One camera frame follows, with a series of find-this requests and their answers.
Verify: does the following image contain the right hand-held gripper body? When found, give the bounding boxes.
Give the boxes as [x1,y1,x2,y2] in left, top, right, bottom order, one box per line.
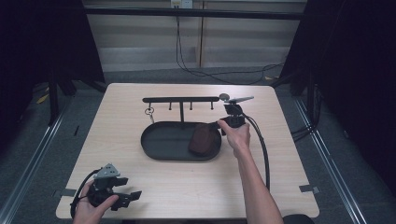
[219,92,255,129]

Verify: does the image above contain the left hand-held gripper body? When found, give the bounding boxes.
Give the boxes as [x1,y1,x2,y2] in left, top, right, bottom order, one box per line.
[87,162,121,207]

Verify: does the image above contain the brown leather pouch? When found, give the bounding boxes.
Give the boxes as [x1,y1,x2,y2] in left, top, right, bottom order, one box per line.
[188,122,219,158]

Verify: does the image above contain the black key rack with tray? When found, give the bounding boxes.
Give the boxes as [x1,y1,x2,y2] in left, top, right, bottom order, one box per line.
[140,95,222,162]

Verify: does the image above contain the silver carabiner keychain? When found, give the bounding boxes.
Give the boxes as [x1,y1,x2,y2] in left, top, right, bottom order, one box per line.
[144,106,156,124]

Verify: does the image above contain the person's right hand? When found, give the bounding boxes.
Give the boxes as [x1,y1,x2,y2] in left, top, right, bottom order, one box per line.
[217,119,252,157]

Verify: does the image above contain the person's left hand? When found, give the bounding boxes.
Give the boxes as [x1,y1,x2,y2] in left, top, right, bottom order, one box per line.
[73,180,120,224]

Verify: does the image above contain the grey tape strip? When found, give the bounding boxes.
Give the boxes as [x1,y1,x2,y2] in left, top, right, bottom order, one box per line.
[298,184,320,194]
[51,188,78,198]

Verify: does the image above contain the black metal stand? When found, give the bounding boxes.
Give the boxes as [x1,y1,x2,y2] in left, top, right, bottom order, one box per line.
[47,78,61,126]

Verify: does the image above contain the dark round object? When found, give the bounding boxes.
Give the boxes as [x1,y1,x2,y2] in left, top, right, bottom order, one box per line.
[282,213,316,224]

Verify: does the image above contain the black horizontal bar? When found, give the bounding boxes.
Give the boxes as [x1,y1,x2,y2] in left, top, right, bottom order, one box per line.
[83,7,308,21]

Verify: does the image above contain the black curtain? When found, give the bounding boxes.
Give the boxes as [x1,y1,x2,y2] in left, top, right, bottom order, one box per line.
[278,0,396,188]
[0,0,106,157]

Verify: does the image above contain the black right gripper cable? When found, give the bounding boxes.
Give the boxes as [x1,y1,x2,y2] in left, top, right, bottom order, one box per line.
[237,105,271,191]
[241,113,269,188]

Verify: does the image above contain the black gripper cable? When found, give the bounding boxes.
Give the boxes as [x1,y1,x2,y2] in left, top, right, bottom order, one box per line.
[237,105,271,191]
[69,168,104,218]
[241,113,269,188]

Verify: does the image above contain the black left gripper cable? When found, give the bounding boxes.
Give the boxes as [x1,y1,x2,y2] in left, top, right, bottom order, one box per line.
[69,168,104,218]

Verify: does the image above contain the black floor cables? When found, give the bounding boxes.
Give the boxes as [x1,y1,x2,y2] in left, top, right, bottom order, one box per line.
[290,122,319,143]

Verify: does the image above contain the metal floor rail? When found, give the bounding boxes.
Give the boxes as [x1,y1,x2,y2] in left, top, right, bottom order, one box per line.
[0,99,74,224]
[293,95,370,224]

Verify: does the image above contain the black wall cable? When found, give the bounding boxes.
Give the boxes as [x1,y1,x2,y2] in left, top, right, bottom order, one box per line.
[175,7,285,86]

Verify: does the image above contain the white wall socket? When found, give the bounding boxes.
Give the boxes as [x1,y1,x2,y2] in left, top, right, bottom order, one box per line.
[170,0,194,9]

